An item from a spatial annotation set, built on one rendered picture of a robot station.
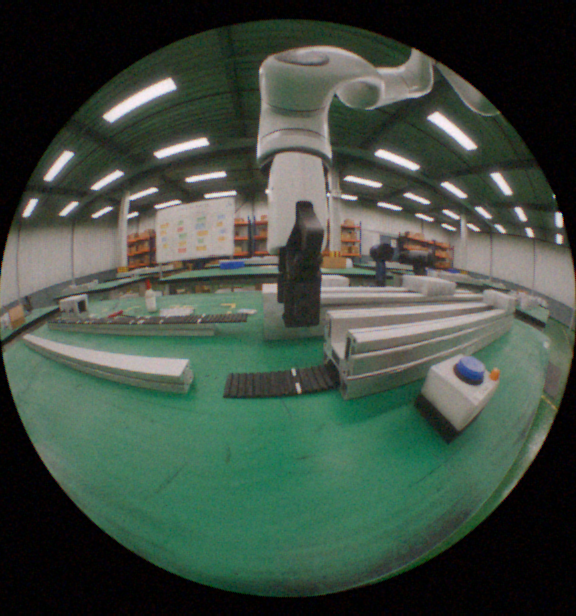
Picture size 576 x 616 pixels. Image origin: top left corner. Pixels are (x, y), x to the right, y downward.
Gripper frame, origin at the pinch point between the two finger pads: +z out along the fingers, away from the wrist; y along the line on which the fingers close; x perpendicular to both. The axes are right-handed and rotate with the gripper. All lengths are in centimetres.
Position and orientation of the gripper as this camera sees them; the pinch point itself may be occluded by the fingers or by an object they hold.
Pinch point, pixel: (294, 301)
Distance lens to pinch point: 21.0
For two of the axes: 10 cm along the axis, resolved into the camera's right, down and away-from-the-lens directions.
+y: 1.3, 2.7, -9.5
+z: 0.0, 9.6, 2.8
